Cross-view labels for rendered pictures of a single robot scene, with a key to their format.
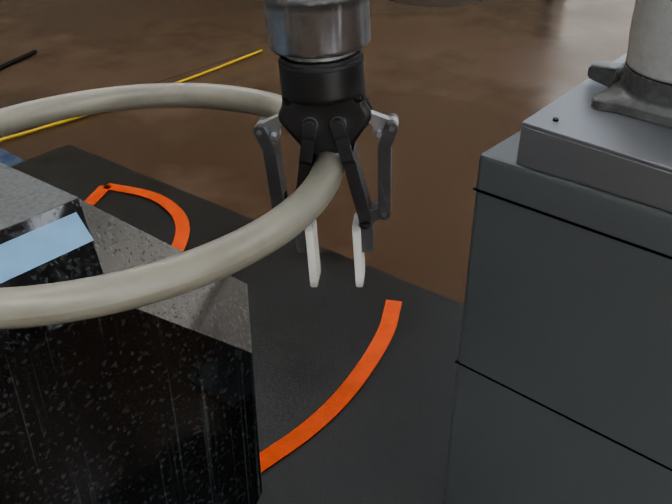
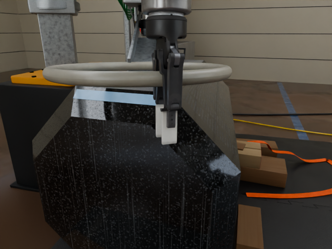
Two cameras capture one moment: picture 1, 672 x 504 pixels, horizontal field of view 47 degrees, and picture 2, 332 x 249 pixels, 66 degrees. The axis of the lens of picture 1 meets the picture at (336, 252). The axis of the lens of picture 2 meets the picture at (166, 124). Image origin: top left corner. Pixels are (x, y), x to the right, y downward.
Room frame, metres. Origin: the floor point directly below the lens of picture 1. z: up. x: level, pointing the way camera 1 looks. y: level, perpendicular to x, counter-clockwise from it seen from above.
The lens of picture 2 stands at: (0.48, -0.45, 1.05)
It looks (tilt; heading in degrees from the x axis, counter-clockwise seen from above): 20 degrees down; 68
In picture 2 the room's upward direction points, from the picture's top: straight up
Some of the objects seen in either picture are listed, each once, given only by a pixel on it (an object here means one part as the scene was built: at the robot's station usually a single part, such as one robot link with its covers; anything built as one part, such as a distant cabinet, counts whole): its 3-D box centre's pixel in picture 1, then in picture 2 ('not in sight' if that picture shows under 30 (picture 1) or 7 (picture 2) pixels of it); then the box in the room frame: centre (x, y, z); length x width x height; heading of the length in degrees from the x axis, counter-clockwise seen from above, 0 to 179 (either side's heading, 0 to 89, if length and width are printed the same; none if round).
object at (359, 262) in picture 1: (358, 250); (169, 126); (0.66, -0.02, 0.88); 0.03 x 0.01 x 0.07; 174
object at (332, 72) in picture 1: (324, 101); (166, 43); (0.67, 0.01, 1.03); 0.08 x 0.07 x 0.09; 84
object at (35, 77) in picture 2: not in sight; (63, 74); (0.51, 1.48, 0.76); 0.49 x 0.49 x 0.05; 52
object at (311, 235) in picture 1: (313, 250); (162, 120); (0.67, 0.02, 0.87); 0.03 x 0.01 x 0.07; 174
